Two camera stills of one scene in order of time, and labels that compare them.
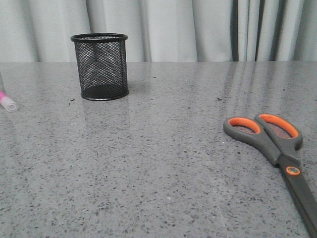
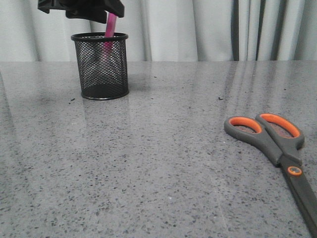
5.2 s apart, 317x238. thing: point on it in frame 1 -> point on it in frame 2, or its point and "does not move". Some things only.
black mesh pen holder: x=102 y=60 does not move
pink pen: x=7 y=102 -> x=111 y=24
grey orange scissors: x=279 y=139 does not move
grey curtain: x=162 y=30 does not move
